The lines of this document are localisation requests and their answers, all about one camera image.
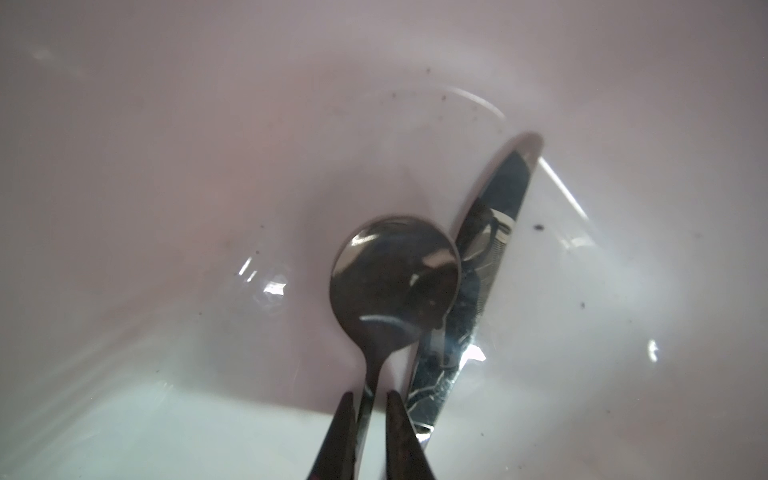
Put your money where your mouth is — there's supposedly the white oval ceramic tray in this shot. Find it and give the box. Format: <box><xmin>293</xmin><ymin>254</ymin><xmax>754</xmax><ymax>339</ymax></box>
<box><xmin>1</xmin><ymin>1</ymin><xmax>767</xmax><ymax>479</ymax></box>

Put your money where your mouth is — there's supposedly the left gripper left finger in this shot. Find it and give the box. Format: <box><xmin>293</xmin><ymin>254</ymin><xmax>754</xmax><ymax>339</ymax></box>
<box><xmin>307</xmin><ymin>392</ymin><xmax>357</xmax><ymax>480</ymax></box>

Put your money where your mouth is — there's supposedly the metal knife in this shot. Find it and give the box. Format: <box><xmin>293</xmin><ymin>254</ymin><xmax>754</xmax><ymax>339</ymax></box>
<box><xmin>405</xmin><ymin>132</ymin><xmax>544</xmax><ymax>447</ymax></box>

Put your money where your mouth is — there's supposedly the metal spoon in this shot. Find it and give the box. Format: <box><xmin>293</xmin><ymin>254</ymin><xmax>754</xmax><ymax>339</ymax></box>
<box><xmin>329</xmin><ymin>215</ymin><xmax>461</xmax><ymax>471</ymax></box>

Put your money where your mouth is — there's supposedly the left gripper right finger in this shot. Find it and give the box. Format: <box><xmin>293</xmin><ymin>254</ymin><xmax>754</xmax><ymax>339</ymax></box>
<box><xmin>385</xmin><ymin>390</ymin><xmax>435</xmax><ymax>480</ymax></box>

